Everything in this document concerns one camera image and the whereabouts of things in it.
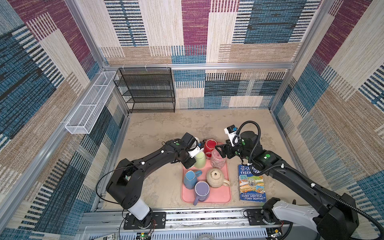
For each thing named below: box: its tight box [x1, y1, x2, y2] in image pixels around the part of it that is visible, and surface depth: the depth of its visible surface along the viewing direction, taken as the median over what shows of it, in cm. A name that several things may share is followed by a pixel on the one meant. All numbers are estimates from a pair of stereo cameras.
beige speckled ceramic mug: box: [206, 168, 231, 189], surface depth 81 cm
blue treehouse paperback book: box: [238, 164, 267, 202], surface depth 82 cm
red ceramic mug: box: [203, 138, 218, 159], surface depth 93 cm
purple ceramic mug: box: [193, 180, 210, 206], surface depth 76 cm
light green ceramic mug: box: [193, 151, 206, 169], surface depth 86 cm
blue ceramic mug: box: [183, 170, 203, 190], surface depth 79 cm
